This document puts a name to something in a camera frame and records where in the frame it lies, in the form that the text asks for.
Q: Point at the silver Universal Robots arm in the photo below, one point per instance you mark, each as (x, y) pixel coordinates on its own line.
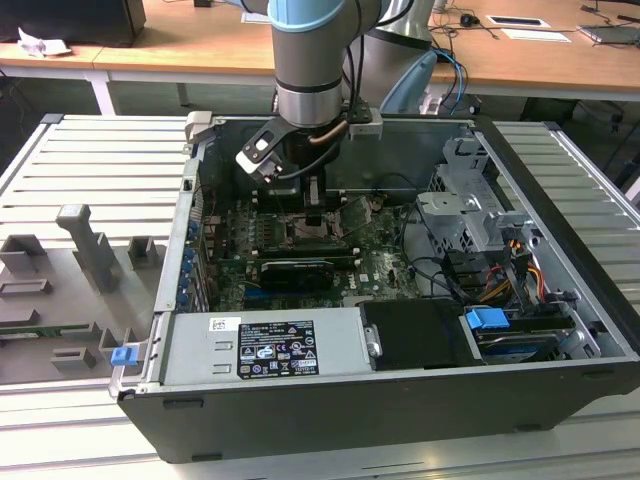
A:
(307, 60)

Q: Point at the CPU socket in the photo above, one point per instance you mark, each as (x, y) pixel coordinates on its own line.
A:
(300, 236)

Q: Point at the black RAM slot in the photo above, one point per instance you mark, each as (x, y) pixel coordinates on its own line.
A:
(320, 245)
(300, 260)

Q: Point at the silver coin battery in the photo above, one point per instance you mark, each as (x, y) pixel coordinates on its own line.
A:
(380, 201)

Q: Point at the black graphics card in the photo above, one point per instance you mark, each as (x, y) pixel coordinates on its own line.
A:
(295, 277)

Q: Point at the green motherboard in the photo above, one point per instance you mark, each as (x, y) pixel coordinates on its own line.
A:
(385, 270)

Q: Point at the silver metal drive cage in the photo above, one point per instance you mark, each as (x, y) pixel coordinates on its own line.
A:
(450, 215)

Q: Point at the wooden desk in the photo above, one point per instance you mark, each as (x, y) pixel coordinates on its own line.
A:
(175, 45)
(525, 60)

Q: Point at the black computer mouse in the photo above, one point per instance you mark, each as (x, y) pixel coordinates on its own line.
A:
(469, 20)

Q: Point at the black plastic shroud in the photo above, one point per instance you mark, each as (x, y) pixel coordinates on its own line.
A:
(415, 335)

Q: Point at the grey power supply unit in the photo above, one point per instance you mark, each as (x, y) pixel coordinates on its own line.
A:
(200, 350)

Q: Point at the hard disk in blue carrier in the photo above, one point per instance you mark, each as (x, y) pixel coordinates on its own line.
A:
(485, 320)

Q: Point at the white paper sheet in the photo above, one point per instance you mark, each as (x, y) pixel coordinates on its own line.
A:
(537, 35)

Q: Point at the black computer box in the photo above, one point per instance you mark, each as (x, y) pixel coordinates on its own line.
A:
(65, 20)

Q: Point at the blue plastic case latch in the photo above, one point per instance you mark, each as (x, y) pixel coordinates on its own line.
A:
(122, 356)

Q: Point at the open black PC case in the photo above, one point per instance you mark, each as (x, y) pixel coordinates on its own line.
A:
(350, 425)

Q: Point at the crumpled white paper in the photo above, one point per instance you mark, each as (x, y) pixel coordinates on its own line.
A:
(42, 45)

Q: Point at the grey parts rack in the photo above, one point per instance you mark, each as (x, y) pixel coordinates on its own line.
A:
(50, 300)

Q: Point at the green RAM stick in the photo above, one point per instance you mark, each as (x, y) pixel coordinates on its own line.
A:
(45, 330)

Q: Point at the grey laptop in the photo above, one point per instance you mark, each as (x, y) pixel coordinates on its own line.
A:
(607, 34)

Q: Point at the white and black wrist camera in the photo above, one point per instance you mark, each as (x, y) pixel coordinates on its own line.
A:
(262, 147)

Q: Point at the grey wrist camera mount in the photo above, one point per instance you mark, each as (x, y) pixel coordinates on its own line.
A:
(365, 127)

